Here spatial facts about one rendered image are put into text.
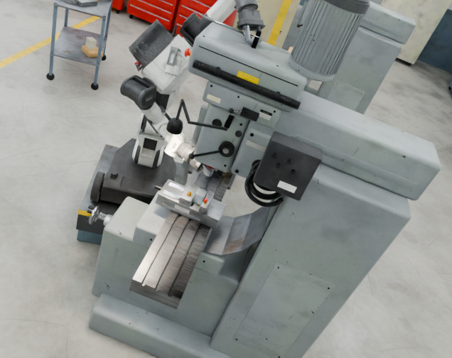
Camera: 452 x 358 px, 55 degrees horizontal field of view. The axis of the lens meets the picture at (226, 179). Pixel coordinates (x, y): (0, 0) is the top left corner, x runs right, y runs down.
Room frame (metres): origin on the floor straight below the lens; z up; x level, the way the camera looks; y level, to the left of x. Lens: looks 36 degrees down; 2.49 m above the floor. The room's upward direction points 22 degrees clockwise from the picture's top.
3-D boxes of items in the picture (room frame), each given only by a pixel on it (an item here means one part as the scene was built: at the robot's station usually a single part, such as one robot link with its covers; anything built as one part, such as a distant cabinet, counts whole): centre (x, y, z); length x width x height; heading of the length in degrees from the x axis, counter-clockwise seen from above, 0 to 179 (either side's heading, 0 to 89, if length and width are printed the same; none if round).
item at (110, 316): (1.77, -0.16, 0.10); 1.20 x 0.60 x 0.20; 89
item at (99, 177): (2.16, 0.78, 0.50); 0.20 x 0.05 x 0.20; 13
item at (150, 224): (1.77, 0.09, 0.79); 0.50 x 0.35 x 0.12; 89
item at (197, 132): (1.78, 0.20, 1.45); 0.04 x 0.04 x 0.21; 89
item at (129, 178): (2.45, 0.57, 0.59); 0.64 x 0.52 x 0.33; 13
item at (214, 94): (1.77, 0.05, 1.68); 0.34 x 0.24 x 0.10; 89
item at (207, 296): (1.77, 0.12, 0.43); 0.81 x 0.32 x 0.60; 89
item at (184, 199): (1.80, 0.15, 1.02); 0.15 x 0.06 x 0.04; 177
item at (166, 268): (1.84, 0.09, 0.89); 1.24 x 0.23 x 0.08; 179
